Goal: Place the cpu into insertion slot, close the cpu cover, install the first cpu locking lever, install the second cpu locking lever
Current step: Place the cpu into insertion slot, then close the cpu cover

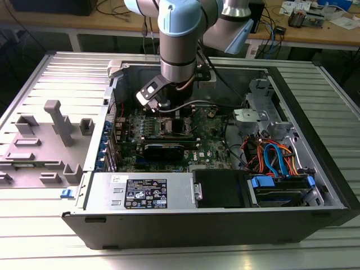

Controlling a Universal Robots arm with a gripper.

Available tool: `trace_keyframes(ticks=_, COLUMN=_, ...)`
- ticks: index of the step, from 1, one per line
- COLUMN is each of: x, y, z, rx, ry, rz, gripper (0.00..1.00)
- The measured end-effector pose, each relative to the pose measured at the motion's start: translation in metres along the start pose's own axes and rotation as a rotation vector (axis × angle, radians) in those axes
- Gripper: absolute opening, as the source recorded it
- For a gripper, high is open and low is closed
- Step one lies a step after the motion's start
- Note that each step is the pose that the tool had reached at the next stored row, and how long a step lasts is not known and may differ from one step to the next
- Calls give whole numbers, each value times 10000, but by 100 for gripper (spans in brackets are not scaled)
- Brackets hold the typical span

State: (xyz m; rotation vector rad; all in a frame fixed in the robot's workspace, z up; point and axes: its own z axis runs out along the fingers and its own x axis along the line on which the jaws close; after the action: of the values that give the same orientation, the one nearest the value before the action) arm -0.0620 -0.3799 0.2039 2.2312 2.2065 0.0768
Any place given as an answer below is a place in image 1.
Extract black computer tower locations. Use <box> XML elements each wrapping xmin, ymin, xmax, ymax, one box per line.
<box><xmin>10</xmin><ymin>0</ymin><xmax>98</xmax><ymax>17</ymax></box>

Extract CPU socket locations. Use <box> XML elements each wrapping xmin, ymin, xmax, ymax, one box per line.
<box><xmin>161</xmin><ymin>116</ymin><xmax>195</xmax><ymax>136</ymax></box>

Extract metal locking lever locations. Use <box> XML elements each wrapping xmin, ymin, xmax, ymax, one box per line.
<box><xmin>187</xmin><ymin>120</ymin><xmax>205</xmax><ymax>134</ymax></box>

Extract black drive bay cover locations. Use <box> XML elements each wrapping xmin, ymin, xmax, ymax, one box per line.
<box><xmin>192</xmin><ymin>169</ymin><xmax>251</xmax><ymax>209</ymax></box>

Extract hard disk in blue carrier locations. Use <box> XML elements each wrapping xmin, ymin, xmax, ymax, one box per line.
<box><xmin>246</xmin><ymin>174</ymin><xmax>318</xmax><ymax>208</ymax></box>

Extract grey camera cable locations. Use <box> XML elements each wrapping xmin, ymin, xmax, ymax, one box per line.
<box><xmin>157</xmin><ymin>100</ymin><xmax>219</xmax><ymax>114</ymax></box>

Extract grey parts rack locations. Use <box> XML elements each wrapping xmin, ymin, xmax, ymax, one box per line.
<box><xmin>0</xmin><ymin>99</ymin><xmax>94</xmax><ymax>190</ymax></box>

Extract blue flat data wire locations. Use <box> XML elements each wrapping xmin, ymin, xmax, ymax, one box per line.
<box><xmin>263</xmin><ymin>142</ymin><xmax>285</xmax><ymax>177</ymax></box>

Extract green motherboard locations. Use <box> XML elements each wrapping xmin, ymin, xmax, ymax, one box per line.
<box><xmin>114</xmin><ymin>104</ymin><xmax>239</xmax><ymax>174</ymax></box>

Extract orange and red wire bundle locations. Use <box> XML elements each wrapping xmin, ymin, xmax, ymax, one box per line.
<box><xmin>243</xmin><ymin>134</ymin><xmax>309</xmax><ymax>177</ymax></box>

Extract black PC case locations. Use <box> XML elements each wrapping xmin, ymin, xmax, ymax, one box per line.
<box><xmin>61</xmin><ymin>57</ymin><xmax>360</xmax><ymax>251</ymax></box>

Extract silver power supply unit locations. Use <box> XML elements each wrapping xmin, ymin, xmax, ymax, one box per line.
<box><xmin>83</xmin><ymin>171</ymin><xmax>195</xmax><ymax>211</ymax></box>

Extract silver metal drive cage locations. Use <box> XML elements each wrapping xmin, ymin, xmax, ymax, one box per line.
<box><xmin>232</xmin><ymin>78</ymin><xmax>295</xmax><ymax>138</ymax></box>

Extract black graphics card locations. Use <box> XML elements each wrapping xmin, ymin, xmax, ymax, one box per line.
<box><xmin>142</xmin><ymin>142</ymin><xmax>186</xmax><ymax>161</ymax></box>

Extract thick black wire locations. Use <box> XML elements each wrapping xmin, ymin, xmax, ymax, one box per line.
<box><xmin>223</xmin><ymin>115</ymin><xmax>250</xmax><ymax>172</ymax></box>

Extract white papers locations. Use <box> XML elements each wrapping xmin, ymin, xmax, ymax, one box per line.
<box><xmin>328</xmin><ymin>11</ymin><xmax>360</xmax><ymax>30</ymax></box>

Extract white leaflet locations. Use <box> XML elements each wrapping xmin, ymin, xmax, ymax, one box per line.
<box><xmin>281</xmin><ymin>0</ymin><xmax>320</xmax><ymax>9</ymax></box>

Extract black box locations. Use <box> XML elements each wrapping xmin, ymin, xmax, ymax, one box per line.
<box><xmin>249</xmin><ymin>0</ymin><xmax>267</xmax><ymax>34</ymax></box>

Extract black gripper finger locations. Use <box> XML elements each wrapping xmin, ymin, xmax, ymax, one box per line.
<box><xmin>174</xmin><ymin>110</ymin><xmax>186</xmax><ymax>133</ymax></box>

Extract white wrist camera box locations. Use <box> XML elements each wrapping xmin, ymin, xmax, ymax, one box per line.
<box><xmin>196</xmin><ymin>69</ymin><xmax>218</xmax><ymax>89</ymax></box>
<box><xmin>136</xmin><ymin>74</ymin><xmax>166</xmax><ymax>114</ymax></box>

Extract wooden desk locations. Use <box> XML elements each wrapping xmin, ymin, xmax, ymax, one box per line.
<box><xmin>0</xmin><ymin>0</ymin><xmax>360</xmax><ymax>53</ymax></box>

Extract copper finned heatsink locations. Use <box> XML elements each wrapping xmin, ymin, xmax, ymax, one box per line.
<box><xmin>289</xmin><ymin>7</ymin><xmax>308</xmax><ymax>28</ymax></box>

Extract loose green circuit board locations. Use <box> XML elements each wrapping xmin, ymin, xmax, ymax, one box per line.
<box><xmin>305</xmin><ymin>10</ymin><xmax>332</xmax><ymax>29</ymax></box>

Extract blue cable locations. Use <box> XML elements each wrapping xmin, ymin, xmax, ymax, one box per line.
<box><xmin>268</xmin><ymin>21</ymin><xmax>279</xmax><ymax>53</ymax></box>

